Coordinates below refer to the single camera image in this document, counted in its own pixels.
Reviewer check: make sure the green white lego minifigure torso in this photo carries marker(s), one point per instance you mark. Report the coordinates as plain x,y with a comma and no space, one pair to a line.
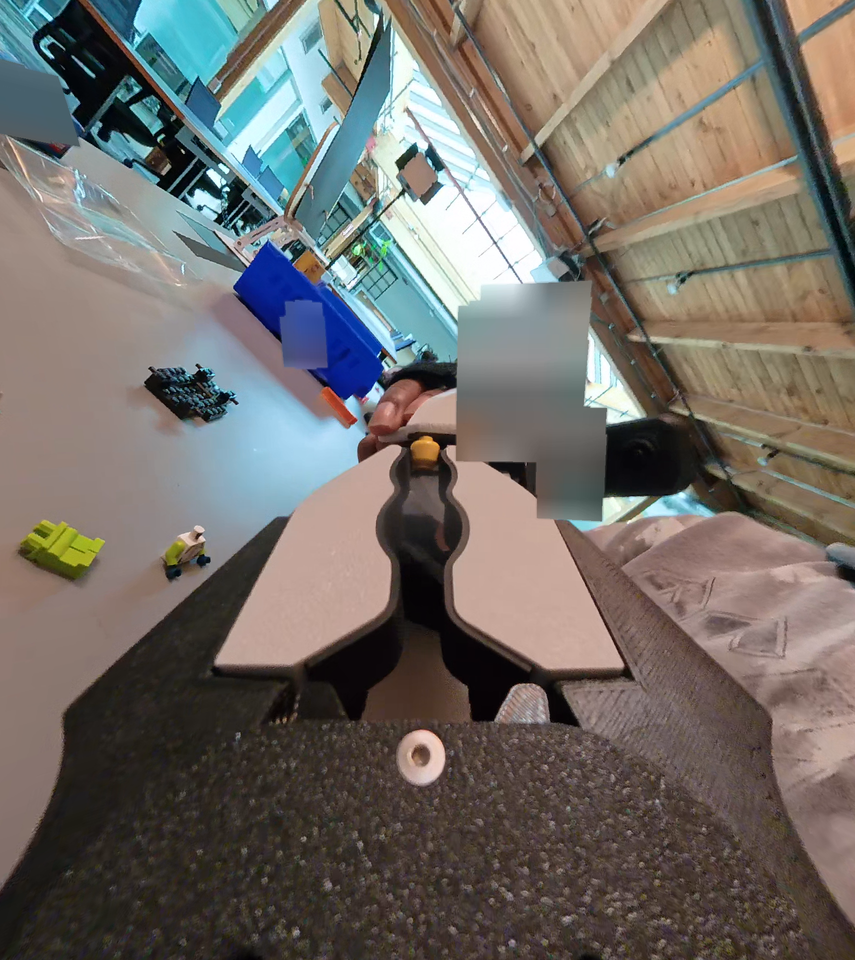
185,552

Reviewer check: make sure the lime green lego legs piece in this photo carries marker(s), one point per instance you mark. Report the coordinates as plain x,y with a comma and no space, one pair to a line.
62,549

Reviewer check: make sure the black office chair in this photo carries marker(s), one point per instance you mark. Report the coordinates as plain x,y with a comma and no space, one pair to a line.
83,53

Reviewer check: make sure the orange flat piece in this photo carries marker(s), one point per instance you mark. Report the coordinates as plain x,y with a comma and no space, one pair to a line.
338,407

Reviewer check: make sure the person's right hand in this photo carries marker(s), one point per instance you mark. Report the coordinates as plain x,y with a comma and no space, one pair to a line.
395,405

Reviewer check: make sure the small yellow round lego piece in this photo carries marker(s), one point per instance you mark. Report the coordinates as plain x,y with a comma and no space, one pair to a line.
425,450

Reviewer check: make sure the blue plastic bin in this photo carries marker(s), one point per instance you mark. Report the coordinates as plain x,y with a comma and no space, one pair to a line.
315,323

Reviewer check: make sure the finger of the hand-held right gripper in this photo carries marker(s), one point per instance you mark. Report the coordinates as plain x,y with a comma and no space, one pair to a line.
431,408

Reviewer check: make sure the black lego chassis piece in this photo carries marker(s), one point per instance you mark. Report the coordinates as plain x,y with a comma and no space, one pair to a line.
191,393

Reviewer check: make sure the long wooden desk black legs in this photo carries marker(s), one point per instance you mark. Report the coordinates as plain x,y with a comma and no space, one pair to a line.
158,83

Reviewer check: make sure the light mottled cloth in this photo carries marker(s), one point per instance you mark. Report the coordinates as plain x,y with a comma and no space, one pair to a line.
788,690

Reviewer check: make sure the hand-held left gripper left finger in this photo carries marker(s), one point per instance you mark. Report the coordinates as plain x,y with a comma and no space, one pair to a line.
315,593

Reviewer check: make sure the clear bag of lego pieces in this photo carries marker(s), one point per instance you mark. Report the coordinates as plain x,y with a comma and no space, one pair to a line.
98,210

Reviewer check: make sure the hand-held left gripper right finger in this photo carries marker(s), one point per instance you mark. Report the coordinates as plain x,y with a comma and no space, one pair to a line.
536,593

